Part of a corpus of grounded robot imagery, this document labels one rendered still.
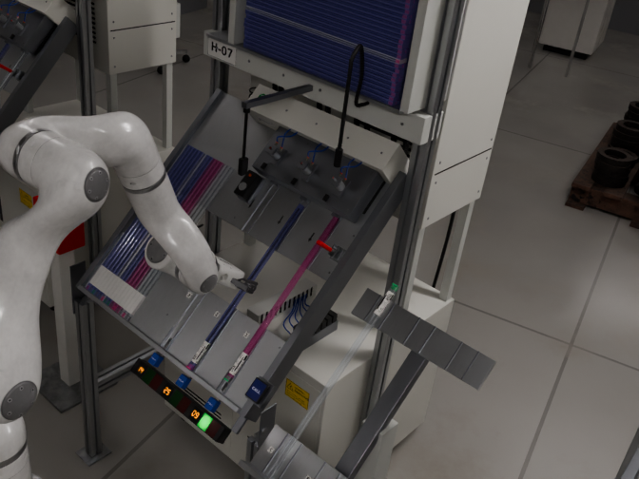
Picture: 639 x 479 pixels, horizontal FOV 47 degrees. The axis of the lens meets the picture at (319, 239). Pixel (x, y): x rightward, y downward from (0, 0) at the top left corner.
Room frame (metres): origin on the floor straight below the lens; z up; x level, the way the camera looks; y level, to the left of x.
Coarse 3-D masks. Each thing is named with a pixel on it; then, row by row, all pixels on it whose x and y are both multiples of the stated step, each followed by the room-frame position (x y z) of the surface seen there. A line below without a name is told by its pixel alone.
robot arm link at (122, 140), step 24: (24, 120) 1.17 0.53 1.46; (48, 120) 1.18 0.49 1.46; (72, 120) 1.19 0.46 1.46; (96, 120) 1.20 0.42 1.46; (120, 120) 1.22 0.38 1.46; (0, 144) 1.12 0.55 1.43; (96, 144) 1.18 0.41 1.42; (120, 144) 1.20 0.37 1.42; (144, 144) 1.23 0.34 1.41; (120, 168) 1.23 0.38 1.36; (144, 168) 1.24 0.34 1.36
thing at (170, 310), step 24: (168, 288) 1.62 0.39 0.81; (144, 312) 1.59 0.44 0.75; (168, 312) 1.57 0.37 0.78; (192, 312) 1.54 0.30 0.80; (216, 312) 1.53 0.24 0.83; (240, 312) 1.51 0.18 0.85; (168, 336) 1.51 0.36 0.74; (192, 336) 1.49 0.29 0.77; (216, 336) 1.47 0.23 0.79; (240, 336) 1.45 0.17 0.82; (264, 336) 1.44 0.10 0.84; (216, 360) 1.42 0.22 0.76; (264, 360) 1.39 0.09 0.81; (216, 384) 1.37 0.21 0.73; (240, 384) 1.35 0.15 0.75
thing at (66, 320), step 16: (80, 224) 2.06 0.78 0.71; (64, 240) 2.01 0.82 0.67; (80, 240) 2.05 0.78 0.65; (64, 256) 2.05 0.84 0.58; (64, 272) 2.04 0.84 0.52; (64, 288) 2.04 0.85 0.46; (64, 304) 2.03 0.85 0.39; (64, 320) 2.03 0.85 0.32; (64, 336) 2.03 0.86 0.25; (64, 352) 2.04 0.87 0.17; (48, 368) 2.11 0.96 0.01; (64, 368) 2.04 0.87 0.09; (48, 384) 2.03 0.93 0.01; (64, 384) 2.04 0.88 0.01; (80, 384) 2.05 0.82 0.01; (112, 384) 2.07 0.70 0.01; (48, 400) 1.95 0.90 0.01; (64, 400) 1.96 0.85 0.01; (80, 400) 1.97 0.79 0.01
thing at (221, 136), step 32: (224, 96) 2.09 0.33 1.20; (224, 128) 1.99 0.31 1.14; (256, 128) 1.96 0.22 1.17; (224, 160) 1.90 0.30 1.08; (224, 192) 1.82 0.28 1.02; (288, 192) 1.75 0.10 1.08; (384, 192) 1.67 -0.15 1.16; (256, 224) 1.70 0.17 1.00; (320, 224) 1.64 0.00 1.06; (352, 224) 1.62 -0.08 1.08; (288, 256) 1.60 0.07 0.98; (320, 256) 1.57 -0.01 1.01
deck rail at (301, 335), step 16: (400, 176) 1.68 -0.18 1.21; (400, 192) 1.67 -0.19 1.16; (384, 208) 1.63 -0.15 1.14; (368, 224) 1.59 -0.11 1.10; (384, 224) 1.64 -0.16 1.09; (368, 240) 1.59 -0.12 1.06; (352, 256) 1.54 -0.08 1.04; (336, 272) 1.51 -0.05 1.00; (352, 272) 1.55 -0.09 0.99; (336, 288) 1.50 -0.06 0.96; (320, 304) 1.46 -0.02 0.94; (304, 320) 1.43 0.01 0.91; (320, 320) 1.47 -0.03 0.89; (304, 336) 1.43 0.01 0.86; (288, 352) 1.38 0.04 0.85; (272, 368) 1.36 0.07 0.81; (288, 368) 1.39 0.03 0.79; (272, 384) 1.35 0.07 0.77; (256, 416) 1.31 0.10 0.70
